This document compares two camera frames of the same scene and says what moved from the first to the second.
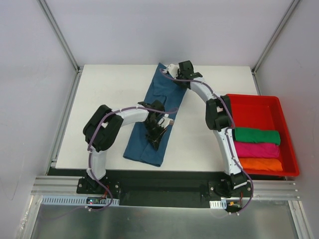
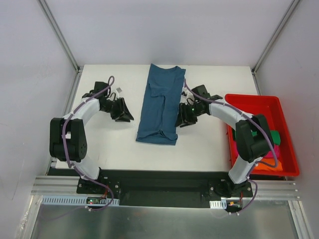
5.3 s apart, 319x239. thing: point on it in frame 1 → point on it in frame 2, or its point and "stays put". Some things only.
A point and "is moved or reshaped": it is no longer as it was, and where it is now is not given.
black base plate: [182, 188] stays put
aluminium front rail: [263, 188] stays put
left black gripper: [154, 130] → [117, 109]
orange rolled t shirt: [259, 164] stays put
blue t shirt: [162, 87] is moved or reshaped
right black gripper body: [190, 74] → [188, 114]
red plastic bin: [265, 112] stays put
